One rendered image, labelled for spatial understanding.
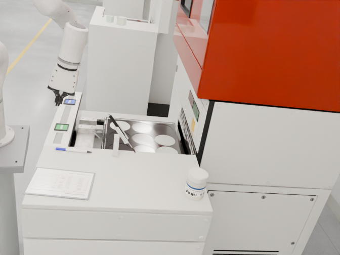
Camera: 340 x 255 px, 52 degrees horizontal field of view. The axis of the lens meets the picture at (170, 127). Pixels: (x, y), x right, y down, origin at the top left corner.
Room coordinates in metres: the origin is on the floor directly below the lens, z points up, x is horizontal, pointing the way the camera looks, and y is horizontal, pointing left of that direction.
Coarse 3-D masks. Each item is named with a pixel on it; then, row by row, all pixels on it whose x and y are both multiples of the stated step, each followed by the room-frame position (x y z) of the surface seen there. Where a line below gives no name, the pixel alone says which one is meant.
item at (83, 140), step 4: (80, 136) 1.39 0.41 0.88; (84, 136) 1.39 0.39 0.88; (88, 136) 1.40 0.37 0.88; (92, 136) 1.41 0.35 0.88; (76, 140) 1.35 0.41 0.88; (80, 140) 1.35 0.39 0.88; (84, 140) 1.36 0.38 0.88; (88, 140) 1.37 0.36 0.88; (92, 140) 1.37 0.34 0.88; (76, 144) 1.32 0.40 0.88; (80, 144) 1.32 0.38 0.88; (84, 144) 1.33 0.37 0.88; (88, 144) 1.33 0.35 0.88; (92, 144) 1.34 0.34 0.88
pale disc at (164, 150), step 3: (159, 147) 1.38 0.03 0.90; (162, 147) 1.38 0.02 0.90; (165, 147) 1.39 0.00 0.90; (168, 147) 1.39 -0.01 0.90; (156, 150) 1.35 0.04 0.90; (159, 150) 1.35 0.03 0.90; (162, 150) 1.36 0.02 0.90; (165, 150) 1.36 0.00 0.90; (168, 150) 1.37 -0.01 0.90; (171, 150) 1.37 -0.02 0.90; (174, 150) 1.38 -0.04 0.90; (171, 153) 1.35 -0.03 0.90; (174, 153) 1.35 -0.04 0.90; (177, 153) 1.35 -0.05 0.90
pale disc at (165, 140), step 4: (156, 136) 1.48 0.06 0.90; (160, 136) 1.48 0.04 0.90; (164, 136) 1.49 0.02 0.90; (168, 136) 1.50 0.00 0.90; (156, 140) 1.44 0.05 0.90; (160, 140) 1.44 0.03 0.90; (164, 140) 1.45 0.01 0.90; (168, 140) 1.46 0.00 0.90; (172, 140) 1.46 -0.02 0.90; (160, 144) 1.41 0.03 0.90; (164, 144) 1.41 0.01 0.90; (168, 144) 1.42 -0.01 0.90; (172, 144) 1.43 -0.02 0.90
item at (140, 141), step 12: (108, 120) 1.55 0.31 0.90; (120, 120) 1.57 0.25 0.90; (132, 120) 1.59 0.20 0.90; (108, 132) 1.44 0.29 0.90; (132, 132) 1.47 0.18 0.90; (144, 132) 1.50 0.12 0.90; (156, 132) 1.52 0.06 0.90; (168, 132) 1.54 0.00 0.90; (108, 144) 1.33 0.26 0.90; (120, 144) 1.35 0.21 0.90; (132, 144) 1.36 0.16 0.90; (144, 144) 1.38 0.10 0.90; (156, 144) 1.40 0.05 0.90
